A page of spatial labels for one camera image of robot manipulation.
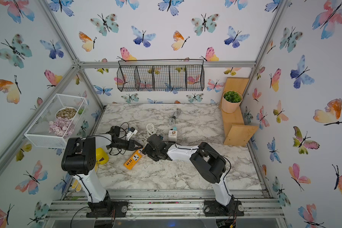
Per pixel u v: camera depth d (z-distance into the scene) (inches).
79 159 20.6
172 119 42.5
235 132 33.3
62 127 24.7
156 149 27.8
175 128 41.8
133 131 35.6
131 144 33.4
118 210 28.7
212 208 29.1
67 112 27.7
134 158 34.8
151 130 41.1
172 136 36.7
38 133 24.5
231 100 39.2
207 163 19.7
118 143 33.5
